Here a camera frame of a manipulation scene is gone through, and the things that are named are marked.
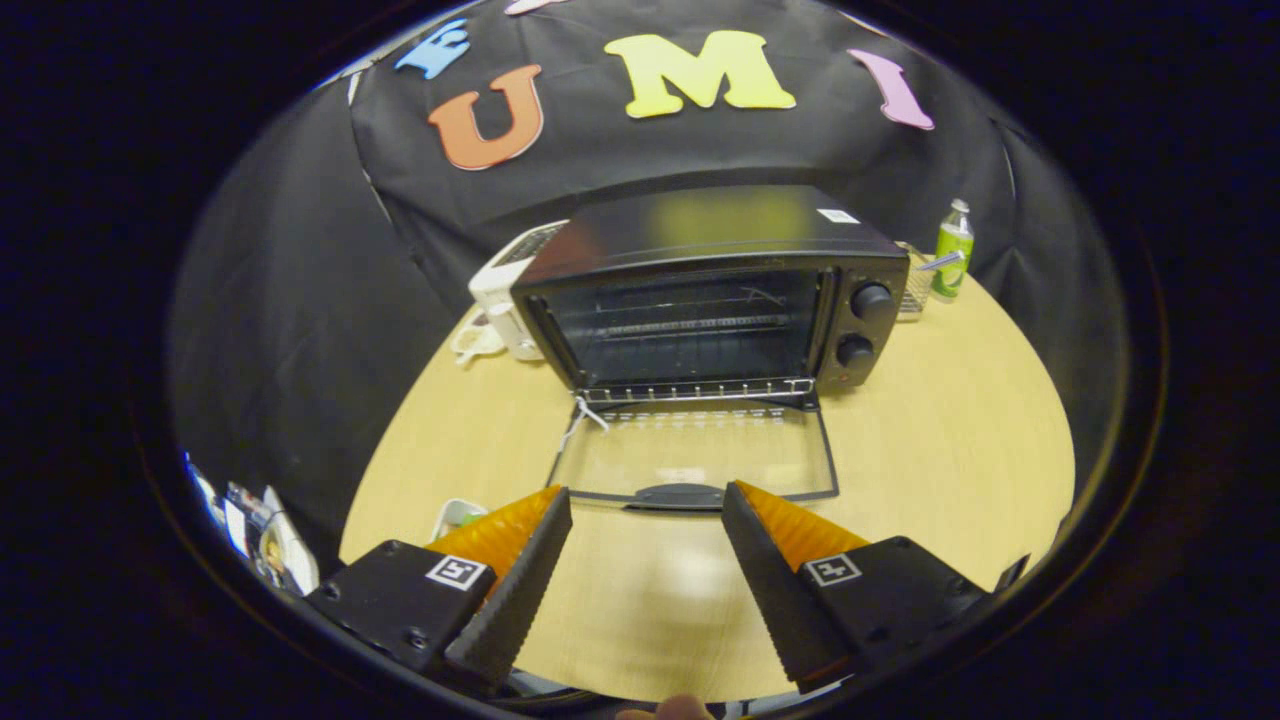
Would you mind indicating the clear glass jar with spoon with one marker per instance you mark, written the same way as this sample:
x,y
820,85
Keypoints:
x,y
912,295

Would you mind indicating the green label bottle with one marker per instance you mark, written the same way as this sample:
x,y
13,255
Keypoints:
x,y
953,255

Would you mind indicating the small white dish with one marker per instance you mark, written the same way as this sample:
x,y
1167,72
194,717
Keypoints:
x,y
455,512

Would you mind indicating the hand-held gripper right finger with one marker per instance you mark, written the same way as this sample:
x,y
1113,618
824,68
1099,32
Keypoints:
x,y
775,590

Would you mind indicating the black toaster oven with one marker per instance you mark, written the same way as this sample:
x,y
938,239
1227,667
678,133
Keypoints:
x,y
700,230

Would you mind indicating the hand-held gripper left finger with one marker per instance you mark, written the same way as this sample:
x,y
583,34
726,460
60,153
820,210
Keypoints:
x,y
515,595

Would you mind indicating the white plastic appliance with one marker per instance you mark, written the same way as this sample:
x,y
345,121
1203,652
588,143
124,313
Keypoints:
x,y
500,290

